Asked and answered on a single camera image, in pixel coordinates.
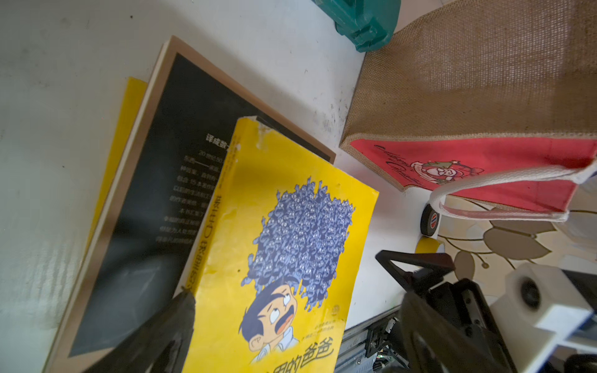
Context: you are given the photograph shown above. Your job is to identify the black tape roll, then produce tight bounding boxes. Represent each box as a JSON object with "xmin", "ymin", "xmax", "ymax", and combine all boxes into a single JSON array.
[{"xmin": 420, "ymin": 204, "xmax": 441, "ymax": 237}]

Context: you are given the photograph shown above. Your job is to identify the yellow cartoon book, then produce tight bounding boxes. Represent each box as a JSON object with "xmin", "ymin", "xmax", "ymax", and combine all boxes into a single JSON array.
[{"xmin": 83, "ymin": 76, "xmax": 379, "ymax": 373}]

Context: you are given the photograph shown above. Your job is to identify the green plastic tool case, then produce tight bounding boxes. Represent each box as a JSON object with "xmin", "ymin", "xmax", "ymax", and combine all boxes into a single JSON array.
[{"xmin": 312, "ymin": 0, "xmax": 402, "ymax": 53}]

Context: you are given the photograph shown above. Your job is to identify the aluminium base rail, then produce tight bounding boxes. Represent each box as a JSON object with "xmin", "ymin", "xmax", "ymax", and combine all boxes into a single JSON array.
[{"xmin": 334, "ymin": 306, "xmax": 409, "ymax": 372}]

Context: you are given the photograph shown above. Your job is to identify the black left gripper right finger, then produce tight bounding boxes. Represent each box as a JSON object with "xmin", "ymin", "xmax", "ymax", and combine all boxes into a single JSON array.
[{"xmin": 400, "ymin": 292, "xmax": 506, "ymax": 372}]

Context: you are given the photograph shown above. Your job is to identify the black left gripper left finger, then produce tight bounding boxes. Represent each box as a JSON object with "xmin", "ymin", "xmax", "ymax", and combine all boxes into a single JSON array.
[{"xmin": 87, "ymin": 290, "xmax": 195, "ymax": 372}]

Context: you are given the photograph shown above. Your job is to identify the burlap canvas bag red front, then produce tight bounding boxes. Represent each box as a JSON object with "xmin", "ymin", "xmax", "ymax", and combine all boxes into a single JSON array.
[{"xmin": 340, "ymin": 1, "xmax": 596, "ymax": 222}]

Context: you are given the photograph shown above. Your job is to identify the black brown cover book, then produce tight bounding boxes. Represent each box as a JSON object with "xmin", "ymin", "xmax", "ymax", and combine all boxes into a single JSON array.
[{"xmin": 44, "ymin": 37, "xmax": 335, "ymax": 372}]

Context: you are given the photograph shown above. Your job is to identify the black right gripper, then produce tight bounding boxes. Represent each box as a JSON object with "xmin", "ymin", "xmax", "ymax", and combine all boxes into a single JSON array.
[{"xmin": 375, "ymin": 250, "xmax": 517, "ymax": 372}]

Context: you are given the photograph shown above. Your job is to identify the yellow tape roll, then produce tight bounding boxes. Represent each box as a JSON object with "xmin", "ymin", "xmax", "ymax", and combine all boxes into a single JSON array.
[{"xmin": 415, "ymin": 236, "xmax": 445, "ymax": 254}]

